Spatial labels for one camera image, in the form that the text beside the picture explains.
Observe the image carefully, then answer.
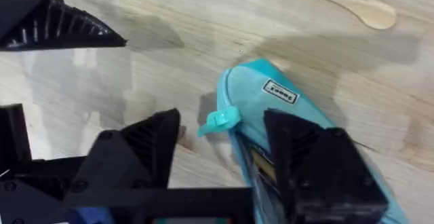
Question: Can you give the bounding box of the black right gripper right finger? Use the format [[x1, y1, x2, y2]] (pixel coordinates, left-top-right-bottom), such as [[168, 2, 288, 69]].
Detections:
[[263, 108, 389, 224]]

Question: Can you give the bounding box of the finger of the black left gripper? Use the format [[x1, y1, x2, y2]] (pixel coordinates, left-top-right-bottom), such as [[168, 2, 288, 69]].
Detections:
[[0, 103, 85, 200], [0, 0, 128, 52]]

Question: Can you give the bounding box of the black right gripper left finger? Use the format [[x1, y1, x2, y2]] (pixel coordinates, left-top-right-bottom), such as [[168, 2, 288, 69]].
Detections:
[[63, 108, 181, 201]]

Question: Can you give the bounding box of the teal soft zip bag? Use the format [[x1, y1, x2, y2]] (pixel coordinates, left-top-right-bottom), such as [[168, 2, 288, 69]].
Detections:
[[197, 58, 410, 224]]

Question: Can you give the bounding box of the wooden spoon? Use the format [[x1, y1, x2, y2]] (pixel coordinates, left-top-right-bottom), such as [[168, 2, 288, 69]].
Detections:
[[291, 0, 397, 31]]

